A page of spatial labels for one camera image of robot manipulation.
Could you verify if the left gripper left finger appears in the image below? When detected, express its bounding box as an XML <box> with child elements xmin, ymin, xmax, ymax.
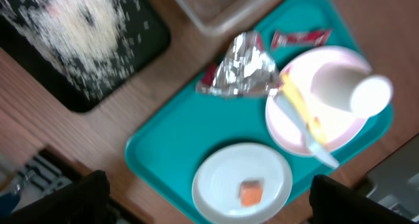
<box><xmin>1</xmin><ymin>170</ymin><xmax>110</xmax><ymax>224</ymax></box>

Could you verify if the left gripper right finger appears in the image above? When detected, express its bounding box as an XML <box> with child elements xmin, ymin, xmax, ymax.
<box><xmin>309</xmin><ymin>175</ymin><xmax>412</xmax><ymax>224</ymax></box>

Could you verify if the white rice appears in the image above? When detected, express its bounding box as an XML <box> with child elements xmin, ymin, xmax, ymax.
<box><xmin>1</xmin><ymin>0</ymin><xmax>141</xmax><ymax>101</ymax></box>

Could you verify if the pink round plate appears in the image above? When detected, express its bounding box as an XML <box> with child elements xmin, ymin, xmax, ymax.
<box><xmin>265</xmin><ymin>46</ymin><xmax>371</xmax><ymax>157</ymax></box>

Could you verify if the orange food cube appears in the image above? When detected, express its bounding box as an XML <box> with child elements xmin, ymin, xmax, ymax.
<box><xmin>239</xmin><ymin>180</ymin><xmax>263</xmax><ymax>207</ymax></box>

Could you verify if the grey round plate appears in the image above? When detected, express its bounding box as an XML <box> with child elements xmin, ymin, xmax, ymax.
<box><xmin>192</xmin><ymin>142</ymin><xmax>293</xmax><ymax>223</ymax></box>

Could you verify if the light grey plastic knife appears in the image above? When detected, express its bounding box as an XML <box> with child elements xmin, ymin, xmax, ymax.
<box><xmin>274</xmin><ymin>94</ymin><xmax>340</xmax><ymax>169</ymax></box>

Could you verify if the yellow plastic fork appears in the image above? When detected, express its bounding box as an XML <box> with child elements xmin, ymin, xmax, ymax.
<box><xmin>280</xmin><ymin>73</ymin><xmax>327</xmax><ymax>145</ymax></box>

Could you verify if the white paper cup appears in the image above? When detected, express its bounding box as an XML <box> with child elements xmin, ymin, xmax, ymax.
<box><xmin>310</xmin><ymin>62</ymin><xmax>393</xmax><ymax>118</ymax></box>

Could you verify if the teal plastic tray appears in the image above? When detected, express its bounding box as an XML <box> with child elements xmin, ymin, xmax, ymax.
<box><xmin>124</xmin><ymin>0</ymin><xmax>395</xmax><ymax>224</ymax></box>

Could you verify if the black plastic tray bin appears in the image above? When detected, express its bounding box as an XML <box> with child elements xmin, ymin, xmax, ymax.
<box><xmin>1</xmin><ymin>0</ymin><xmax>170</xmax><ymax>113</ymax></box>

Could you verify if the silver foil wrapper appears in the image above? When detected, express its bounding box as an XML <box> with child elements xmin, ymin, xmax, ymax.
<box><xmin>196</xmin><ymin>31</ymin><xmax>280</xmax><ymax>98</ymax></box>

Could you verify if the red sauce packet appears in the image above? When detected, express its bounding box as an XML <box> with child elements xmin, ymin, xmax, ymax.
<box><xmin>270</xmin><ymin>29</ymin><xmax>332</xmax><ymax>50</ymax></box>

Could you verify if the clear plastic bin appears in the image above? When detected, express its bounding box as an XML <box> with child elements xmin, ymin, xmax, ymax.
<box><xmin>175</xmin><ymin>0</ymin><xmax>269</xmax><ymax>36</ymax></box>

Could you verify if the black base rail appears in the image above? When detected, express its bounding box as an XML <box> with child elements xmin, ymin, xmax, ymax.
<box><xmin>0</xmin><ymin>148</ymin><xmax>79</xmax><ymax>218</ymax></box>

